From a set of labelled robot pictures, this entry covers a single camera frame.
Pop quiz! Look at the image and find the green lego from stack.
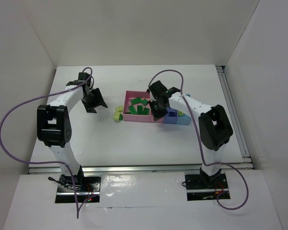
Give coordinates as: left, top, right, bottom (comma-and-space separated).
143, 107, 150, 115

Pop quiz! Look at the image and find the green lego brick with studs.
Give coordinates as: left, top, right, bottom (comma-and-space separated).
142, 99, 148, 106

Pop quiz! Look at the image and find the dark blue lego brick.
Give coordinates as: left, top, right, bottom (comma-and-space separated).
168, 110, 178, 117

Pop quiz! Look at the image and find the small green lego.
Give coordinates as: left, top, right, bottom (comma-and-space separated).
137, 105, 144, 115

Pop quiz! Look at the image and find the lime green square lego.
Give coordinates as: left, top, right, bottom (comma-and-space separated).
178, 111, 185, 117

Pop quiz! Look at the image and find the lime and green lego stack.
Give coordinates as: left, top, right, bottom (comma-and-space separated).
113, 112, 123, 122

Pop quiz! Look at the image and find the lime green sloped lego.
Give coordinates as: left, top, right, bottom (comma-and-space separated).
115, 105, 124, 113

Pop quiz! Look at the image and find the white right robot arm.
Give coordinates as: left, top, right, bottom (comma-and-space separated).
147, 80, 233, 185

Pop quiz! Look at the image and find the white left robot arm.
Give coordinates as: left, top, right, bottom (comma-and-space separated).
37, 68, 108, 186

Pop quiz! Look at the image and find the blue plastic container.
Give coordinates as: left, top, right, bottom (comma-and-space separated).
163, 108, 191, 126

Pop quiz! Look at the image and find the pink plastic container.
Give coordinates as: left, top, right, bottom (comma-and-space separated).
123, 91, 164, 123

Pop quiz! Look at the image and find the aluminium front rail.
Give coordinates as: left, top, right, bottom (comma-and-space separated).
27, 164, 214, 175

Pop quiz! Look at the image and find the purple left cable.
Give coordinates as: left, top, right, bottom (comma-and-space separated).
0, 67, 93, 219

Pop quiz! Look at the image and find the purple cable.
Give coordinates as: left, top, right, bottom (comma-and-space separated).
0, 67, 93, 219
147, 69, 250, 210

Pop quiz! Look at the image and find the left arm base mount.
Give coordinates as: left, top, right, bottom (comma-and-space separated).
48, 176, 101, 204

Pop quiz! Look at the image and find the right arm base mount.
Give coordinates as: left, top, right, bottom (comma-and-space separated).
181, 168, 230, 201

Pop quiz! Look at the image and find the aluminium side rail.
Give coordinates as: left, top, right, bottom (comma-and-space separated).
216, 66, 254, 169

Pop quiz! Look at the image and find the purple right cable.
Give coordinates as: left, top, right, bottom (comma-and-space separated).
147, 69, 250, 210

